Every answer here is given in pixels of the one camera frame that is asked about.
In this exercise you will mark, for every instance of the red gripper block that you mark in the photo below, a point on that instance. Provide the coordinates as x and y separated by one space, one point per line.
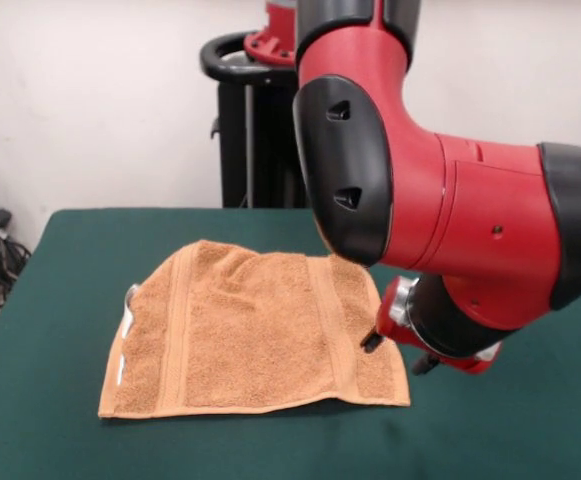
395 330

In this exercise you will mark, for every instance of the tan terry towel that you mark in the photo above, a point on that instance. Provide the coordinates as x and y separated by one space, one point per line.
250 340

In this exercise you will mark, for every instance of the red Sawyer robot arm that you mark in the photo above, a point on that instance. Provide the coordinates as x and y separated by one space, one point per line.
470 210

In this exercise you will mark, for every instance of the dark green table cloth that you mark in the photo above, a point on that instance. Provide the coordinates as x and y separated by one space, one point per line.
95 440

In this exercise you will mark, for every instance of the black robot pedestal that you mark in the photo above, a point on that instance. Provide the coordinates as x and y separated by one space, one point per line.
250 150

